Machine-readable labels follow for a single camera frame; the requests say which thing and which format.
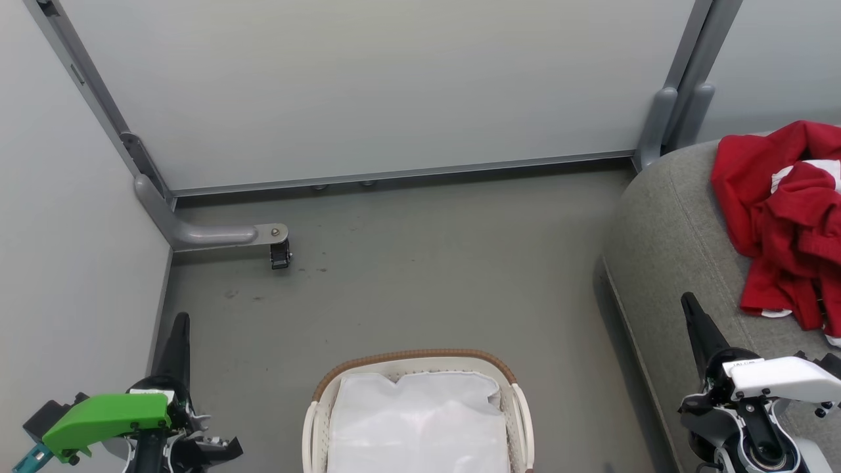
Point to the grey double metal partition post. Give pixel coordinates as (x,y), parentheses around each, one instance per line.
(683,85)

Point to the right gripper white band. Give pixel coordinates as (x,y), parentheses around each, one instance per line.
(782,380)

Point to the white grey robot right arm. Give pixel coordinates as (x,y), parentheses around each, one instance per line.
(762,447)

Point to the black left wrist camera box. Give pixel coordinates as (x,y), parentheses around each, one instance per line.
(52,414)

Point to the plain red garment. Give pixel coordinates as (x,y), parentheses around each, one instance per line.
(795,263)

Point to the grey partition support foot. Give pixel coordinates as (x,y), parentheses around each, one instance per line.
(210,235)

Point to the white laundry basket brown rim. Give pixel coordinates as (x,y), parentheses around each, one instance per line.
(315,427)

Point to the small black caster wheel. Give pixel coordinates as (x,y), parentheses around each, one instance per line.
(280,255)

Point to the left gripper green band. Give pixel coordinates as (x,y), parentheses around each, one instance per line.
(105,417)

